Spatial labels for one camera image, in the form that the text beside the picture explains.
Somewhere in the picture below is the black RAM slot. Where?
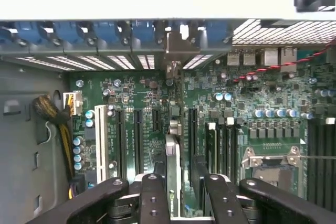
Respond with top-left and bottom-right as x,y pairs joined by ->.
330,119 -> 336,214
314,119 -> 323,204
206,122 -> 218,176
322,117 -> 336,209
234,119 -> 242,183
225,116 -> 235,180
307,119 -> 316,201
218,119 -> 226,176

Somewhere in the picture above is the CPU socket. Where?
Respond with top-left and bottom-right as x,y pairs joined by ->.
240,145 -> 308,201

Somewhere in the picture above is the long black expansion slot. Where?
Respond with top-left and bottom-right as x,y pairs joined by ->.
133,108 -> 144,175
188,106 -> 198,158
115,108 -> 127,180

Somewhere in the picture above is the white PCI expansion slot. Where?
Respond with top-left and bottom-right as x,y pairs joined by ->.
94,104 -> 109,185

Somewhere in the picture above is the short black expansion slot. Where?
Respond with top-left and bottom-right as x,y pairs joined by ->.
152,108 -> 162,133

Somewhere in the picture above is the thin metal locking lever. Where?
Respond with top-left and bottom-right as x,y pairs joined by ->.
250,155 -> 336,161

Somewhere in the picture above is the green motherboard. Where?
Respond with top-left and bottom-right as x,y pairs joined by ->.
68,48 -> 336,217

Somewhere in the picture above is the white power connector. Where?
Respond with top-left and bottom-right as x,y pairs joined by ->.
62,90 -> 83,116

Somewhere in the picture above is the grey open PC case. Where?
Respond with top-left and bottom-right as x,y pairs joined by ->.
0,18 -> 336,224

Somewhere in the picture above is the tall metal rear port block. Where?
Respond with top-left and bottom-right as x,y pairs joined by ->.
279,46 -> 298,73

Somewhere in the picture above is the blue slot retainer clip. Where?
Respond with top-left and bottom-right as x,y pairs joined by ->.
131,21 -> 156,49
53,21 -> 80,49
205,21 -> 229,47
92,21 -> 118,49
14,21 -> 41,47

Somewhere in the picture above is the yellow black power cable bundle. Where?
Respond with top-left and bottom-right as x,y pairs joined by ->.
31,94 -> 80,201

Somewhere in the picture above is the red black twisted wire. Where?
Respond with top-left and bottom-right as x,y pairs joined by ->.
232,39 -> 336,83

